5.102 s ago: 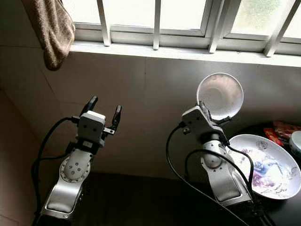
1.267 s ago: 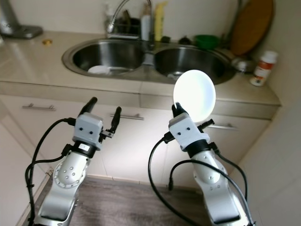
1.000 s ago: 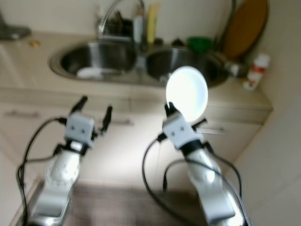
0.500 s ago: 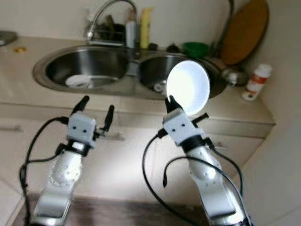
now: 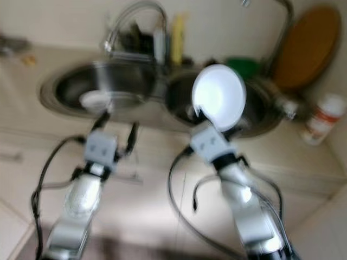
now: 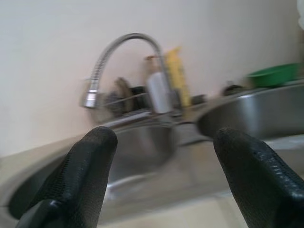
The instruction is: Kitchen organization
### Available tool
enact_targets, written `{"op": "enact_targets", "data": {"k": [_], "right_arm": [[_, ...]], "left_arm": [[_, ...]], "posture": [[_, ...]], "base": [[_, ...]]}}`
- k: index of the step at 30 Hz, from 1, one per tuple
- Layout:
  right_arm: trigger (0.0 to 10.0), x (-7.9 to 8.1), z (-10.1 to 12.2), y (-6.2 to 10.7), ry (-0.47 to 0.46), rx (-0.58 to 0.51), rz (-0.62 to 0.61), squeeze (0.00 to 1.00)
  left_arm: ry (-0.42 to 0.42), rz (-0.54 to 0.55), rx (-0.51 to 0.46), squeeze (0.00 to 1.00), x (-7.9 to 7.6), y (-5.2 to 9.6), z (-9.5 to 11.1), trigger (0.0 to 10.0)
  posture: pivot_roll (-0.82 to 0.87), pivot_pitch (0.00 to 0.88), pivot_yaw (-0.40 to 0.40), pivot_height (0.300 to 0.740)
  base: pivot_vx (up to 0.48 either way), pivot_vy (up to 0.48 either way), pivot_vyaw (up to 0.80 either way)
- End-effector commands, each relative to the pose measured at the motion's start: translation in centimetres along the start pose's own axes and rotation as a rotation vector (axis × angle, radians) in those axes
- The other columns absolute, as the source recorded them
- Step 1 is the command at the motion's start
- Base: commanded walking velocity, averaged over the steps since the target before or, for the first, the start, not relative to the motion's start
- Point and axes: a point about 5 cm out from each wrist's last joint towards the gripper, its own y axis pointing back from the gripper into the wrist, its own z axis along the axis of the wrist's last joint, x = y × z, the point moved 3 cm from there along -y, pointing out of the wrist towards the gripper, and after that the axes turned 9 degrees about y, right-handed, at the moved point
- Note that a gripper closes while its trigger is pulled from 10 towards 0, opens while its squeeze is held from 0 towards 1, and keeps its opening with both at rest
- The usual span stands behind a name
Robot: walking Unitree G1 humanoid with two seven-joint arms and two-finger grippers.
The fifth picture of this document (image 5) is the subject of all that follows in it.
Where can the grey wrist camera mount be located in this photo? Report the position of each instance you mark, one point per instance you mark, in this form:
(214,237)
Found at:
(102,150)
(211,145)

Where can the green plastic bowl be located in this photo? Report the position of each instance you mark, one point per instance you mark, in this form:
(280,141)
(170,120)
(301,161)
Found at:
(241,64)

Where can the white bottle brown cap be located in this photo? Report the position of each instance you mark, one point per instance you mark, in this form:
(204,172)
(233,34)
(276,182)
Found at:
(160,47)

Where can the white round sink strainer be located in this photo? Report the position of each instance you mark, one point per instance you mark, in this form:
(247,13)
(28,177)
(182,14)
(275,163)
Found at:
(98,102)

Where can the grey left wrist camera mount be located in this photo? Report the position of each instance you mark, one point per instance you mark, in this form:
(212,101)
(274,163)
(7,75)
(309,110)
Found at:
(102,150)

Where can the dark curved faucet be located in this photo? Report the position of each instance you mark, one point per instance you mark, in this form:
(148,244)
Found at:
(286,27)

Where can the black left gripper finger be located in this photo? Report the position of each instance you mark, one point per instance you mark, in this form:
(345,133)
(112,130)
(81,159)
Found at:
(132,138)
(100,123)

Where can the round brown cutting board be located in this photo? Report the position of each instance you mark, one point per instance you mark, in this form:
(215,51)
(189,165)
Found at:
(306,49)

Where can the silver gooseneck spring faucet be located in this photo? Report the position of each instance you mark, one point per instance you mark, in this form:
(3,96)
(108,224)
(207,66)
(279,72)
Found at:
(115,30)

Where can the yellow cleaning cloth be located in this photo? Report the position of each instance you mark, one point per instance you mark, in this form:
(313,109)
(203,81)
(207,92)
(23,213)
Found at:
(178,40)

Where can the white bottle red label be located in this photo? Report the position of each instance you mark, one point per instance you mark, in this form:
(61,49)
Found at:
(324,116)

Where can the stainless steel double sink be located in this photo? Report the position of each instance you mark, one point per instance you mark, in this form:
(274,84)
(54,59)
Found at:
(124,81)

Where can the white ceramic bowl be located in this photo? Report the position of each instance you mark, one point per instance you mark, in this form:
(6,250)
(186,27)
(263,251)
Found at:
(219,95)

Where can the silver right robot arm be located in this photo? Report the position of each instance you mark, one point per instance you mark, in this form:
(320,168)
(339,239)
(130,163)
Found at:
(246,216)

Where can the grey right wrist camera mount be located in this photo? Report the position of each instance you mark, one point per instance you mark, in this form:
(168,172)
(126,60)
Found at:
(211,145)

